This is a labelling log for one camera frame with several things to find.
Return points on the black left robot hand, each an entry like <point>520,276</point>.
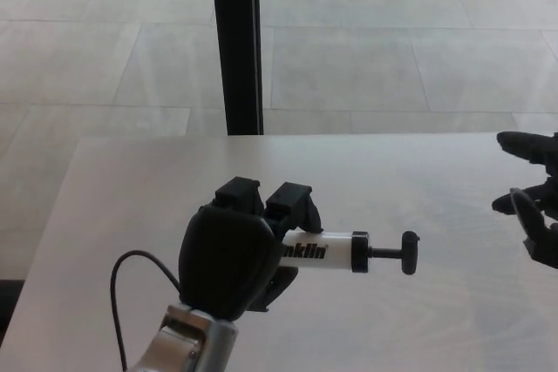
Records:
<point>222,259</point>

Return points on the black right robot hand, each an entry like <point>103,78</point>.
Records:
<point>540,224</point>

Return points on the black vertical post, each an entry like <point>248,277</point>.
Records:
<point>237,41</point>

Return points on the black floor mat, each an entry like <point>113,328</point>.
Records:
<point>8,302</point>

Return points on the white Franklin air pump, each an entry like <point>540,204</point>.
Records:
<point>340,254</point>

